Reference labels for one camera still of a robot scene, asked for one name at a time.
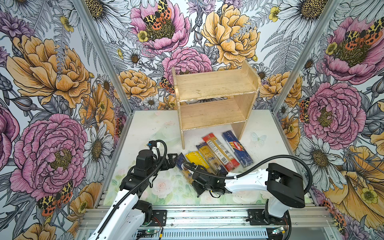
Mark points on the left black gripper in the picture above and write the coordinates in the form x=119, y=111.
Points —
x=172, y=163

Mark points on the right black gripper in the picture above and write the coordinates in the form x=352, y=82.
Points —
x=195, y=185

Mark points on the dark blue spaghetti bag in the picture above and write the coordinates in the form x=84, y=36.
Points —
x=180, y=164

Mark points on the blue gold spaghetti bag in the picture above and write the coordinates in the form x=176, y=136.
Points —
x=212, y=160

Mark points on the yellow spaghetti bag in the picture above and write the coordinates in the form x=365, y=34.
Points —
x=196, y=158

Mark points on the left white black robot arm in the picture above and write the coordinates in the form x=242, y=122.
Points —
x=128, y=212

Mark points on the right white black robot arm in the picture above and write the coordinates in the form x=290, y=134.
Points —
x=284, y=186

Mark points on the wooden two-tier shelf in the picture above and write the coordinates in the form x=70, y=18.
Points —
x=216, y=98

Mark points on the red clear spaghetti bag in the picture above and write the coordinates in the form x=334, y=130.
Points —
x=226, y=158

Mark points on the blue Barilla spaghetti box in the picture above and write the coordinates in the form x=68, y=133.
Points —
x=242, y=156

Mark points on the small green circuit board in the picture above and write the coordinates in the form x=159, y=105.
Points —
x=146, y=233

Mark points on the right small circuit board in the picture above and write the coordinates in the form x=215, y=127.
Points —
x=277, y=231

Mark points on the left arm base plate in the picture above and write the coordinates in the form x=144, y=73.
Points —
x=158, y=218

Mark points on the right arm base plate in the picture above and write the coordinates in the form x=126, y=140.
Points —
x=259, y=217

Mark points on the aluminium front rail frame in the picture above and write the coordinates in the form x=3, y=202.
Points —
x=228, y=222

